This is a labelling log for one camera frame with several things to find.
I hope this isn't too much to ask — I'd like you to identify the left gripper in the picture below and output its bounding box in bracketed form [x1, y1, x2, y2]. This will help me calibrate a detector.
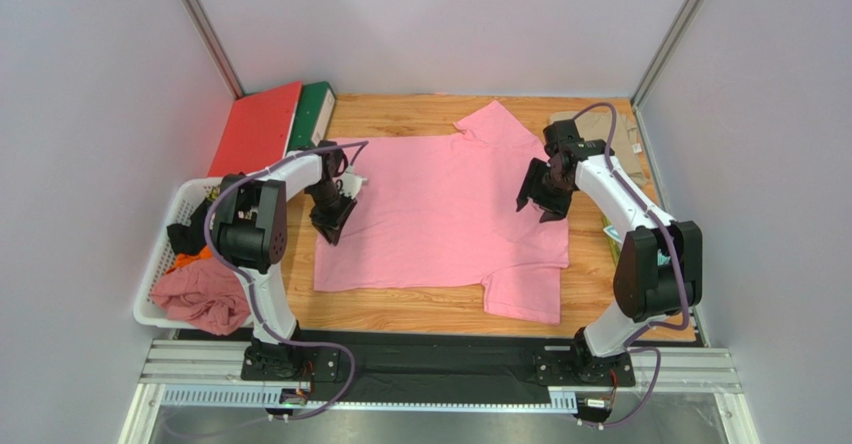
[307, 181, 357, 245]

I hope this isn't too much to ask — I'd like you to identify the pink t-shirt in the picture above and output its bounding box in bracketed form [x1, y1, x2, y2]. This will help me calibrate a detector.
[314, 102, 569, 325]

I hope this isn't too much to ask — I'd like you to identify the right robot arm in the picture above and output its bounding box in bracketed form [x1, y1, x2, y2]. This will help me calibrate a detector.
[516, 119, 702, 383]

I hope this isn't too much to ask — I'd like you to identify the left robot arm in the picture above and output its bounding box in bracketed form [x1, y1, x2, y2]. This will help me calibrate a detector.
[205, 141, 358, 383]

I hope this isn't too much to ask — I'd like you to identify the green book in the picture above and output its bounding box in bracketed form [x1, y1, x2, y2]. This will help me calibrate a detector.
[601, 216, 623, 265]

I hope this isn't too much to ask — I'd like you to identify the folded beige t-shirt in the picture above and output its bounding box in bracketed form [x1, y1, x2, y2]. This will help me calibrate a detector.
[575, 109, 649, 187]

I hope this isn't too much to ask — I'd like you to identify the red binder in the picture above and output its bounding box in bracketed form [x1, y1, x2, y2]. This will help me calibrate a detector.
[207, 81, 303, 177]

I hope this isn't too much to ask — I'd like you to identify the green binder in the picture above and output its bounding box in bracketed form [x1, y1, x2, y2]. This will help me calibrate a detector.
[286, 81, 336, 153]

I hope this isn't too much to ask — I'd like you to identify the dusty pink garment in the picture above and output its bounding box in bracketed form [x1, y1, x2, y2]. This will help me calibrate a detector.
[150, 260, 251, 336]

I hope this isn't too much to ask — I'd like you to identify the orange garment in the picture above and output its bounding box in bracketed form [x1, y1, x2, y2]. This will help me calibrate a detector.
[166, 246, 212, 274]

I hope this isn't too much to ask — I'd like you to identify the black base mat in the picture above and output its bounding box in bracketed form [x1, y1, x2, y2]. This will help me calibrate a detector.
[176, 326, 637, 406]

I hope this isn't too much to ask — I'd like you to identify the white laundry basket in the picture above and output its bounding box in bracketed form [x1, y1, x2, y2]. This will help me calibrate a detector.
[133, 177, 222, 330]

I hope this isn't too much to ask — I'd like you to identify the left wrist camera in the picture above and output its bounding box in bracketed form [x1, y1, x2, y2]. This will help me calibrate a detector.
[337, 166, 368, 199]

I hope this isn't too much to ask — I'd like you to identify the aluminium mounting rail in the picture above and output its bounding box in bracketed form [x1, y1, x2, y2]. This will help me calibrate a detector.
[120, 331, 758, 443]

